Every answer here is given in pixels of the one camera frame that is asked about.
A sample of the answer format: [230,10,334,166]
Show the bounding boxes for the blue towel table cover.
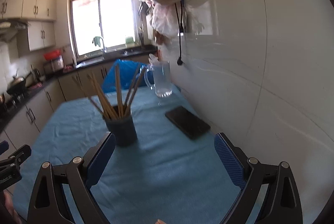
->
[13,87,240,223]

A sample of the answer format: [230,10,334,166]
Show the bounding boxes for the kitchen sink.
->
[76,56,104,68]

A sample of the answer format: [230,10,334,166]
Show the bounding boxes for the dark utensil holder cup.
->
[103,113,138,147]

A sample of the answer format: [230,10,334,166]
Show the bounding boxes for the gas stove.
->
[1,93,28,115]

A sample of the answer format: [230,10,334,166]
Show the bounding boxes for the blue plastic bag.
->
[101,59,148,93]

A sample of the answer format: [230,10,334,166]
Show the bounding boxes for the red plastic basin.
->
[44,49,62,61]

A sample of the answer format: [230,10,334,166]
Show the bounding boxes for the black power cable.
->
[174,2,185,66]

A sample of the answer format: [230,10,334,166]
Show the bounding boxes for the range hood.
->
[0,20,28,43]

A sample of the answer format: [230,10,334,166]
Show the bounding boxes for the clear glass mug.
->
[144,61,173,98]

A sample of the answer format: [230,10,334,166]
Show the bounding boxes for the metal kettle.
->
[32,68,41,83]

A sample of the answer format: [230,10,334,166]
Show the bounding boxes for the black wok with lid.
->
[6,71,32,96]

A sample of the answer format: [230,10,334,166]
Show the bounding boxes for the black smartphone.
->
[165,106,211,139]

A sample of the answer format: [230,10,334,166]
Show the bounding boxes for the silver rice cooker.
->
[43,55,65,75]

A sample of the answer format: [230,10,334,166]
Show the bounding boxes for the person's left hand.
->
[3,191,21,224]

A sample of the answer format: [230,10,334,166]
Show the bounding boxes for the clear hanging plastic bag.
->
[152,4,179,39]

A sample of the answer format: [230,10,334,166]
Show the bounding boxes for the person's right hand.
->
[155,219,166,224]

